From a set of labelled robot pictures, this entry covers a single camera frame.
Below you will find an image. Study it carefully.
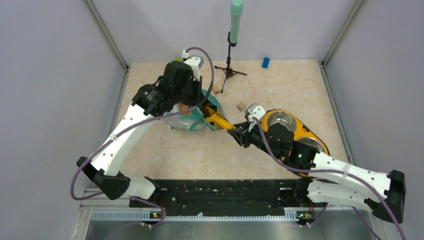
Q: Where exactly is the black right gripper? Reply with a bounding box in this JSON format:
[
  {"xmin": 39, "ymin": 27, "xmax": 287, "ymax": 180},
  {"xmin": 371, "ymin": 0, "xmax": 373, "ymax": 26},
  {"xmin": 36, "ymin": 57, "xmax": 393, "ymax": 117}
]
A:
[{"xmin": 228, "ymin": 118, "xmax": 282, "ymax": 161}]

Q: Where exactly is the yellow plastic scoop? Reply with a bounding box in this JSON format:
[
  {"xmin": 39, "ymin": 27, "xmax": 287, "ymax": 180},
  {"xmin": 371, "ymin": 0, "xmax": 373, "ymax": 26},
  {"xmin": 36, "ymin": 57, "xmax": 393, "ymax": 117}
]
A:
[{"xmin": 203, "ymin": 113, "xmax": 236, "ymax": 130}]

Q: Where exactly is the green pet food bag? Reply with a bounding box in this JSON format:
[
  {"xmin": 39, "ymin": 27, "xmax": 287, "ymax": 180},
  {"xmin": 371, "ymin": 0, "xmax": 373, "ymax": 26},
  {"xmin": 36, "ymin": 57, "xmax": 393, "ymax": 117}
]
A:
[{"xmin": 162, "ymin": 94, "xmax": 227, "ymax": 132}]

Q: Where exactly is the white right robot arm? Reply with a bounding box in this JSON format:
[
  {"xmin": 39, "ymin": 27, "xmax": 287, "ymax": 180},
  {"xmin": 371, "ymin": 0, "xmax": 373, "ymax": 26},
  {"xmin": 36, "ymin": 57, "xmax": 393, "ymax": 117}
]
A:
[{"xmin": 227, "ymin": 121, "xmax": 406, "ymax": 224}]

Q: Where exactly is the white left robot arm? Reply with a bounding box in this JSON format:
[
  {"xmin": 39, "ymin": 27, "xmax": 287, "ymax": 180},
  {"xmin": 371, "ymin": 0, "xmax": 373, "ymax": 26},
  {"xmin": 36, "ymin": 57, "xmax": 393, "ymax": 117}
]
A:
[{"xmin": 78, "ymin": 57, "xmax": 203, "ymax": 207}]

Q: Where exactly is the brown pet food kibble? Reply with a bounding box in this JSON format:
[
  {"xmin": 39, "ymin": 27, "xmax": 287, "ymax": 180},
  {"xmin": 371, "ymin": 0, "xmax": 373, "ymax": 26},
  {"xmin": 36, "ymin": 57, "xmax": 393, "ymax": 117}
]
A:
[{"xmin": 204, "ymin": 109, "xmax": 216, "ymax": 118}]

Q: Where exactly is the yellow double pet bowl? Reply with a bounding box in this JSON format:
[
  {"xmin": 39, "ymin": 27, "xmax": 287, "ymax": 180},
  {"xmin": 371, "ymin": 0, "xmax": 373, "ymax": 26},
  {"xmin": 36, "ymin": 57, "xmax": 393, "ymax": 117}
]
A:
[{"xmin": 260, "ymin": 109, "xmax": 330, "ymax": 155}]

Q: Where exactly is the small wooden cube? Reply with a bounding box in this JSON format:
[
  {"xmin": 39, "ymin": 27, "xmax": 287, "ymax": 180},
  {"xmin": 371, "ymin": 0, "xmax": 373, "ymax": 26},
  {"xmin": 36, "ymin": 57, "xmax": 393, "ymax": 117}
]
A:
[{"xmin": 236, "ymin": 102, "xmax": 247, "ymax": 112}]

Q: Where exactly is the rectangular wooden block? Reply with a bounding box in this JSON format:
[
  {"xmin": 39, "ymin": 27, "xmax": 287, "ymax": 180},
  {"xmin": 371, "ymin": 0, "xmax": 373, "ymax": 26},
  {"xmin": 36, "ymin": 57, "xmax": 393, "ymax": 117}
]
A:
[{"xmin": 212, "ymin": 84, "xmax": 222, "ymax": 95}]

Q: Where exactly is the black tripod stand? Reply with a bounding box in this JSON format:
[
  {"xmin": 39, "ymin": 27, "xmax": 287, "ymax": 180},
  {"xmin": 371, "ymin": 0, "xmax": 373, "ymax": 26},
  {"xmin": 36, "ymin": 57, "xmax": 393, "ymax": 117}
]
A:
[{"xmin": 214, "ymin": 31, "xmax": 247, "ymax": 94}]

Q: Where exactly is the blue small object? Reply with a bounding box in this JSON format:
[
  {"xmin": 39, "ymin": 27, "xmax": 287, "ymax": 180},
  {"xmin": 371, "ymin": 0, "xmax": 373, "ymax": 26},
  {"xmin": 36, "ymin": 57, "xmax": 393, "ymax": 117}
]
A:
[{"xmin": 261, "ymin": 57, "xmax": 270, "ymax": 69}]

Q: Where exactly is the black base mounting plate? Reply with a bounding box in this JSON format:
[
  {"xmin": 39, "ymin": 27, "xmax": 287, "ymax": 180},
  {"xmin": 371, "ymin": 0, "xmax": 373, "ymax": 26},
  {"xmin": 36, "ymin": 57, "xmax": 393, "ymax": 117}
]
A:
[{"xmin": 149, "ymin": 179, "xmax": 325, "ymax": 218}]

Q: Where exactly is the green cylinder on stand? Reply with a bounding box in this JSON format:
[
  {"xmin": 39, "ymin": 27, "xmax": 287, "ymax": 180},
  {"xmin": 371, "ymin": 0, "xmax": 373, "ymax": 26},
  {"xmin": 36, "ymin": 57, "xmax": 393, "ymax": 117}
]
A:
[{"xmin": 229, "ymin": 0, "xmax": 244, "ymax": 47}]

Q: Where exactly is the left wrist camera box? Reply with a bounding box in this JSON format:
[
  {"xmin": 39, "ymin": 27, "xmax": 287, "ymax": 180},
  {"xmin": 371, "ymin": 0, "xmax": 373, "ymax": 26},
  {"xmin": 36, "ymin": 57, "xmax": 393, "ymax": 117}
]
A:
[{"xmin": 181, "ymin": 49, "xmax": 204, "ymax": 82}]

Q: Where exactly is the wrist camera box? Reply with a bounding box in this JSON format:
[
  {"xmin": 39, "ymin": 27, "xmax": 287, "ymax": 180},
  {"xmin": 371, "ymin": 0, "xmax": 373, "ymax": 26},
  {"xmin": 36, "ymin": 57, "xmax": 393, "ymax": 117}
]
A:
[
  {"xmin": 181, "ymin": 49, "xmax": 204, "ymax": 82},
  {"xmin": 244, "ymin": 103, "xmax": 267, "ymax": 123}
]

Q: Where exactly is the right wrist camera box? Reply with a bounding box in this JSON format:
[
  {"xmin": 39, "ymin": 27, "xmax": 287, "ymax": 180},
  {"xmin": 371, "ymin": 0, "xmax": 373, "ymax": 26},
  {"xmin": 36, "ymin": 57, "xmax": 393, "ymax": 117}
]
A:
[{"xmin": 244, "ymin": 103, "xmax": 267, "ymax": 123}]

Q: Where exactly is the aluminium front rail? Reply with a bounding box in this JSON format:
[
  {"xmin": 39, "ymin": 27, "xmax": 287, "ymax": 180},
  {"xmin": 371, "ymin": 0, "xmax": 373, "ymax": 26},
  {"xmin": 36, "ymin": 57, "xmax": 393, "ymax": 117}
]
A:
[{"xmin": 79, "ymin": 188, "xmax": 382, "ymax": 223}]

